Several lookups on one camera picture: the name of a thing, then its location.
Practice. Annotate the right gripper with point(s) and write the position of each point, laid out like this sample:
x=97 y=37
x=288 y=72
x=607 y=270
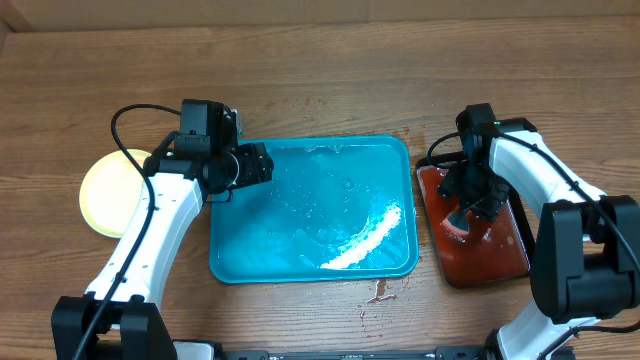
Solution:
x=489 y=207

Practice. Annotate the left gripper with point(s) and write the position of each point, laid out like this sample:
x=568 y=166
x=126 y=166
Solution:
x=257 y=165

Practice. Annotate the dark cleaning sponge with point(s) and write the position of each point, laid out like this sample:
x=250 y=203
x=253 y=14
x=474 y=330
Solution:
x=456 y=222

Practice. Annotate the yellow plate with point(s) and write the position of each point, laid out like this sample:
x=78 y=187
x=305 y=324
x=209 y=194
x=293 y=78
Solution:
x=109 y=194

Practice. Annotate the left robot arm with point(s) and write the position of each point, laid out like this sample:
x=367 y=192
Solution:
x=118 y=317

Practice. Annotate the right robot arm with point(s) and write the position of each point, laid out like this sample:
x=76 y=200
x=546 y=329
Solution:
x=585 y=265

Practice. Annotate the black tray with red water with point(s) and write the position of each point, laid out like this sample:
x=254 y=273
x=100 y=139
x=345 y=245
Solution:
x=490 y=251

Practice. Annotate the teal plastic tray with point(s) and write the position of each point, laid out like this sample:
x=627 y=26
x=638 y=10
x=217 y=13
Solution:
x=337 y=208

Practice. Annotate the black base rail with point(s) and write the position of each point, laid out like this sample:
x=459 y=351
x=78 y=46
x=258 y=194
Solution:
x=350 y=355

